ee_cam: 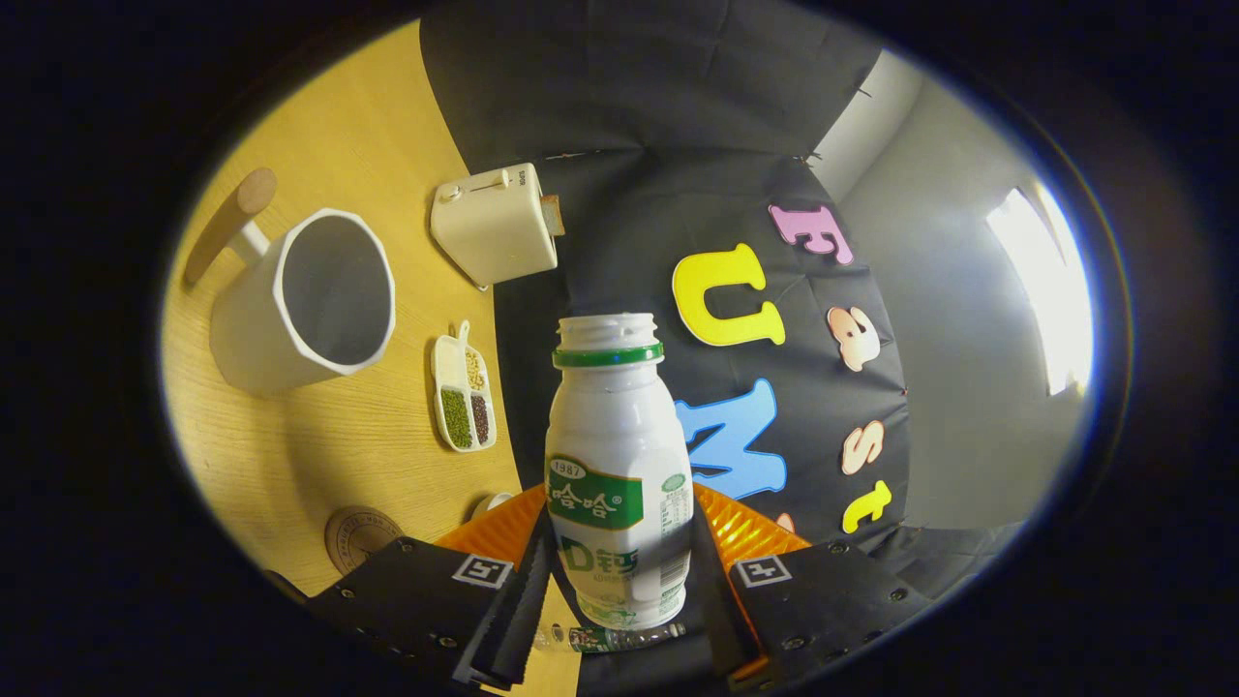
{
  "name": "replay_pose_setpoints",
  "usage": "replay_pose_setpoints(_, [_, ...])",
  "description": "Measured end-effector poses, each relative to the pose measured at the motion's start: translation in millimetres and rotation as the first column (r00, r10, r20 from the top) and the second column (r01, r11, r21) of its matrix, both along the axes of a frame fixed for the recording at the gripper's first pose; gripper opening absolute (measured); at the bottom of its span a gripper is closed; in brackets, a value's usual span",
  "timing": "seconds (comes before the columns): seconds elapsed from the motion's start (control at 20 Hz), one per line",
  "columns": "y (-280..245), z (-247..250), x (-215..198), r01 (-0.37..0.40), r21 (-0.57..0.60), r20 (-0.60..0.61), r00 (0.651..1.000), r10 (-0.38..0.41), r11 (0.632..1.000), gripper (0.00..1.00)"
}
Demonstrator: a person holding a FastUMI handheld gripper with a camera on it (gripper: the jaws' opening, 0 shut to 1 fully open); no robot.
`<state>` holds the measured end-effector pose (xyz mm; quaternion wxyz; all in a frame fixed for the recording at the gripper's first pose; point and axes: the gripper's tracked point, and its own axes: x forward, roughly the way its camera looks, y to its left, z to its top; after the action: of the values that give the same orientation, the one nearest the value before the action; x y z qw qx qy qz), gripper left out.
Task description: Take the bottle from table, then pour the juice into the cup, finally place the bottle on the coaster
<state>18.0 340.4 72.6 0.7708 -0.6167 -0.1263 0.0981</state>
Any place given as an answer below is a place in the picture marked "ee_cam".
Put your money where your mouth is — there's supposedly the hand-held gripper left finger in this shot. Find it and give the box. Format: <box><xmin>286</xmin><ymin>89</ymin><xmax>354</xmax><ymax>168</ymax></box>
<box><xmin>305</xmin><ymin>484</ymin><xmax>559</xmax><ymax>692</ymax></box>

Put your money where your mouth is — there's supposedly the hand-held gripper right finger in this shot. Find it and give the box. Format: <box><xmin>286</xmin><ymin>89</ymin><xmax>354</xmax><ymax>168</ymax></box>
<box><xmin>689</xmin><ymin>484</ymin><xmax>935</xmax><ymax>692</ymax></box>

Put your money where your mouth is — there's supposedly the round wooden coaster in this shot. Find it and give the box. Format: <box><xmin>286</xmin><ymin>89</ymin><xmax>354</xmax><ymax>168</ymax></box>
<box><xmin>324</xmin><ymin>505</ymin><xmax>408</xmax><ymax>577</ymax></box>

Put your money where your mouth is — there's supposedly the white juice bottle green label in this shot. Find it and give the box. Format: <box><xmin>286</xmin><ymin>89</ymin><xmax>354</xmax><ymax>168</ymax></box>
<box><xmin>544</xmin><ymin>313</ymin><xmax>696</xmax><ymax>632</ymax></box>

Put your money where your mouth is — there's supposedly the white cup wooden handle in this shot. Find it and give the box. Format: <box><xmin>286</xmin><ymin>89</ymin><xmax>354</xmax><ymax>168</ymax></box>
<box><xmin>184</xmin><ymin>167</ymin><xmax>398</xmax><ymax>398</ymax></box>

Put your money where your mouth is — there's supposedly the clear plastic water bottle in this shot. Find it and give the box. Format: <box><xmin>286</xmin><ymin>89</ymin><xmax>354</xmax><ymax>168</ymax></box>
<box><xmin>530</xmin><ymin>622</ymin><xmax>688</xmax><ymax>654</ymax></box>

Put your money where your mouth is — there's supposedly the white divided bean dish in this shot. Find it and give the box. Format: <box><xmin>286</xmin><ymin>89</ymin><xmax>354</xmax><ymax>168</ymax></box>
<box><xmin>431</xmin><ymin>320</ymin><xmax>499</xmax><ymax>454</ymax></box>

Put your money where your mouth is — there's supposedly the cream toaster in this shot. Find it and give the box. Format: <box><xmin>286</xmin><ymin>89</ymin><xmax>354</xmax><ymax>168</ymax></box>
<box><xmin>430</xmin><ymin>163</ymin><xmax>566</xmax><ymax>291</ymax></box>

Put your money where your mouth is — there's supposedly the bright window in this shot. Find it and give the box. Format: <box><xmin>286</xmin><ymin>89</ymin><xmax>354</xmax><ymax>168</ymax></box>
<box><xmin>985</xmin><ymin>182</ymin><xmax>1097</xmax><ymax>398</ymax></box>

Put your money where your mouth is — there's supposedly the wooden table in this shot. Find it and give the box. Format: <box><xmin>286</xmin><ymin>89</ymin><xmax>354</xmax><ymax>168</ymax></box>
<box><xmin>160</xmin><ymin>19</ymin><xmax>582</xmax><ymax>697</ymax></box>

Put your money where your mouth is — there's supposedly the black backdrop cloth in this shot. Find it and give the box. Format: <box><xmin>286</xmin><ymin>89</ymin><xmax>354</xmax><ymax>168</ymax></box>
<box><xmin>419</xmin><ymin>0</ymin><xmax>1027</xmax><ymax>697</ymax></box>

